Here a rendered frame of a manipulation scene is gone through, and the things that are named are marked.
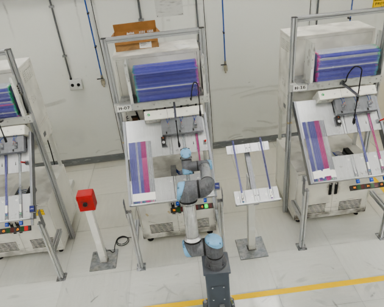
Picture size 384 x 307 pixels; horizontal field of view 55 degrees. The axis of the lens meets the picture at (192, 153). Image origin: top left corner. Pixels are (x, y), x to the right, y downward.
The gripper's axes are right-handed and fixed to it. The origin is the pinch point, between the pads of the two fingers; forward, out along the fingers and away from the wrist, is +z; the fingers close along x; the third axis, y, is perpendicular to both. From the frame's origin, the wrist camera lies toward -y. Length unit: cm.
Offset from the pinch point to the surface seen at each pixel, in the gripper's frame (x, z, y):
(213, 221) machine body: -18, 51, -59
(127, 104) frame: 42, -7, 48
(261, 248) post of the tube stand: -58, 40, -87
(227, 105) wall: -61, 161, 71
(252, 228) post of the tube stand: -50, 24, -66
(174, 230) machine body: 18, 54, -63
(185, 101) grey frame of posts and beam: -5.3, -1.9, 46.4
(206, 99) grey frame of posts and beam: -22, -1, 46
